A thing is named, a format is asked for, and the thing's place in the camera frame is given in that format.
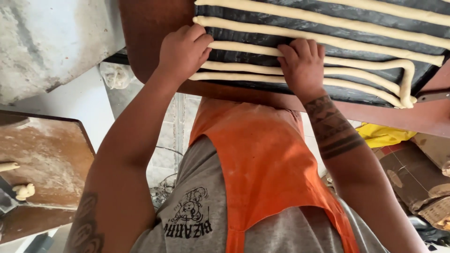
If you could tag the orange apron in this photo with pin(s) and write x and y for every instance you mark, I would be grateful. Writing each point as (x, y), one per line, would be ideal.
(263, 168)

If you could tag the person's right hand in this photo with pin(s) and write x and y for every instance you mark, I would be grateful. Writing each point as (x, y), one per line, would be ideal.
(304, 70)

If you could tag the black baking tray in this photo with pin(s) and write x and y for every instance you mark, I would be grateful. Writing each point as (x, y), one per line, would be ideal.
(246, 35)

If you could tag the person's right fingers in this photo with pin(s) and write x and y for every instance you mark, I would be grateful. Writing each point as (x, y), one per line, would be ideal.
(302, 47)

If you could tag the brown sack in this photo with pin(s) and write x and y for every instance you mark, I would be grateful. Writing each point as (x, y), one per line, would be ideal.
(407, 172)

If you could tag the woven basket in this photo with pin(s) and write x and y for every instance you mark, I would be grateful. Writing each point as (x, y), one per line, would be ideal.
(436, 212)

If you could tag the grey concrete slab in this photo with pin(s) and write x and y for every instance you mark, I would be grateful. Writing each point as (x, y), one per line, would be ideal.
(52, 38)

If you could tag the brown wooden table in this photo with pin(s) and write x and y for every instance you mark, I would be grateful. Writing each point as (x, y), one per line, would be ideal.
(151, 31)

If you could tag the white plastic bag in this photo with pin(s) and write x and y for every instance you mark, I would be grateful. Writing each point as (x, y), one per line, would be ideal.
(116, 75)

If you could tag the short dough piece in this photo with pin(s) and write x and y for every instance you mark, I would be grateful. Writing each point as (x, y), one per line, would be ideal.
(8, 167)

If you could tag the grey printed t-shirt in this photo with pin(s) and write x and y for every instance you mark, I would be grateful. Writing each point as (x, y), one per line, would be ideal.
(200, 182)

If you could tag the floury wooden side table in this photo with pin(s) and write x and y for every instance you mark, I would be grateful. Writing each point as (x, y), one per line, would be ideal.
(49, 154)

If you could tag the row of pale dough strands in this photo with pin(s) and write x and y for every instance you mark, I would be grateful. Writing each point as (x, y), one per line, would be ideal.
(316, 38)

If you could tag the person's left hand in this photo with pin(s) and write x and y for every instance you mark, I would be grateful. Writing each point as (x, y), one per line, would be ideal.
(177, 52)

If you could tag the yellow cloth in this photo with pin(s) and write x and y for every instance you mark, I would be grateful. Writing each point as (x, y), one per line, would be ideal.
(383, 135)

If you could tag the small dough lump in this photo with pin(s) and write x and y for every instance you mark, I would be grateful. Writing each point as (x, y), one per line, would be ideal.
(24, 192)

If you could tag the person's left fingers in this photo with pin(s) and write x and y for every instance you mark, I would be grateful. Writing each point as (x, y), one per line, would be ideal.
(202, 40)

